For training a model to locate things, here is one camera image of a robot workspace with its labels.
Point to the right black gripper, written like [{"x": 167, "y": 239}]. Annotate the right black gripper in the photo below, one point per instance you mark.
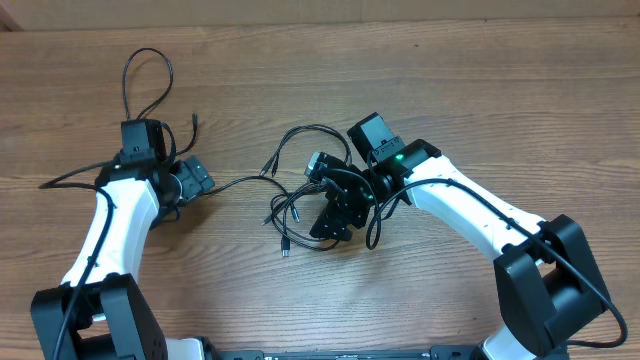
[{"x": 331, "y": 219}]

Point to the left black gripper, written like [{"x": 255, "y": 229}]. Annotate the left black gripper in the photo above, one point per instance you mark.
[{"x": 191, "y": 175}]

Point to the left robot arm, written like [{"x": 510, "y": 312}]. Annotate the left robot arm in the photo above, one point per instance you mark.
[{"x": 98, "y": 311}]

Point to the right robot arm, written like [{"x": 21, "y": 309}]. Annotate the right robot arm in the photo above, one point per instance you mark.
[{"x": 549, "y": 285}]

